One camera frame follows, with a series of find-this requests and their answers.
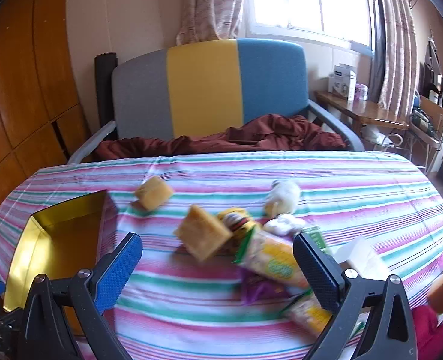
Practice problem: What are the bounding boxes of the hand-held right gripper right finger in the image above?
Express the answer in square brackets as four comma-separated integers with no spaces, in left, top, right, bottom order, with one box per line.
[292,232,419,360]

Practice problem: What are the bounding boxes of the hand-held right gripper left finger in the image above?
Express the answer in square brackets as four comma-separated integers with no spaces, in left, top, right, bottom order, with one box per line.
[21,232,144,360]

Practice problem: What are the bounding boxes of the green patterned box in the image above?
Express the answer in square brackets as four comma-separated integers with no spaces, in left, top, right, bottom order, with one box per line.
[307,227,332,256]

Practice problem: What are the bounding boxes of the rice cracker snack packet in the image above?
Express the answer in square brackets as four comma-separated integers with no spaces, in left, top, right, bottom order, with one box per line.
[235,229,312,289]

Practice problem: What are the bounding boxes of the white printed carton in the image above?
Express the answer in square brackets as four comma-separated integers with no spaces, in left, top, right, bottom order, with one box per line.
[334,235,391,280]

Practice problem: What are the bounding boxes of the white plastic bag bundle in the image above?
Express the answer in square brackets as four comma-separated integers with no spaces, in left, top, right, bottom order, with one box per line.
[262,214,307,237]

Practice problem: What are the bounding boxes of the bright purple packet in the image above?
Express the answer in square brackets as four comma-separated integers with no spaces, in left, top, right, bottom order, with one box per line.
[240,270,287,306]

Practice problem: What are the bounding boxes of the gold lined gift box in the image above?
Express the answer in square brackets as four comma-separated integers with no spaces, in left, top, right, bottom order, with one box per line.
[3,190,119,312]

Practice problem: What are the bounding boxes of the tan sponge block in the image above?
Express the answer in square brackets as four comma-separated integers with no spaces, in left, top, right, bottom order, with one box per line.
[426,270,443,315]
[174,204,234,262]
[133,175,174,212]

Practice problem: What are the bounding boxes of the yellow striped fabric pouch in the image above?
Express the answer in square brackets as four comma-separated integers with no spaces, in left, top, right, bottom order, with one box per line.
[217,208,261,256]

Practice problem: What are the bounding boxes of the yellow snack packet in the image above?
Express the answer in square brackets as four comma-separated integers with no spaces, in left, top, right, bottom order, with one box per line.
[281,292,364,340]

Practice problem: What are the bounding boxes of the striped tablecloth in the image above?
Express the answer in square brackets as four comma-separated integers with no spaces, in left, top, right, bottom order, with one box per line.
[0,150,443,360]

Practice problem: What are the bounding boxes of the red clothing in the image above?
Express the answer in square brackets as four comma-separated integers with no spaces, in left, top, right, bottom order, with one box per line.
[412,304,443,360]

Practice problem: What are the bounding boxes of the dark red blanket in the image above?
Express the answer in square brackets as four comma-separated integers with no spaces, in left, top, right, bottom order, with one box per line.
[94,114,347,160]

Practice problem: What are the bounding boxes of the wooden side desk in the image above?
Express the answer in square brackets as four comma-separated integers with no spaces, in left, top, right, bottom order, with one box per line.
[314,90,409,136]

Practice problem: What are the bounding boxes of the white appliance carton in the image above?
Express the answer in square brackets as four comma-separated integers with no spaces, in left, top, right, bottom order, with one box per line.
[328,64,357,101]

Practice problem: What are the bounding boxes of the grey yellow blue chair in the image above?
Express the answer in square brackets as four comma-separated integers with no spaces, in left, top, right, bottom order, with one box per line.
[68,38,364,164]

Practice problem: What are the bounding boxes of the wooden wardrobe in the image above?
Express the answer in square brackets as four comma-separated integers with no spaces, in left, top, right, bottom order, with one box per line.
[0,0,92,233]

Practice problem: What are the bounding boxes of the pink patterned curtain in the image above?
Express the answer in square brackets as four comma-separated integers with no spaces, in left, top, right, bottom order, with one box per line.
[371,0,419,121]
[175,0,246,46]

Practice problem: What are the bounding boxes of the dark hanging bag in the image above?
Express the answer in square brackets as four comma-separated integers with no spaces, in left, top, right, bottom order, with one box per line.
[424,37,443,83]

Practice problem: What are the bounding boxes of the window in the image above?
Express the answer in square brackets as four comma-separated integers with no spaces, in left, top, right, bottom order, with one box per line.
[244,0,376,51]

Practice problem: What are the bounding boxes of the black upright frame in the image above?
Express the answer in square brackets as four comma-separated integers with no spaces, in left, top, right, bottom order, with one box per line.
[95,53,119,130]

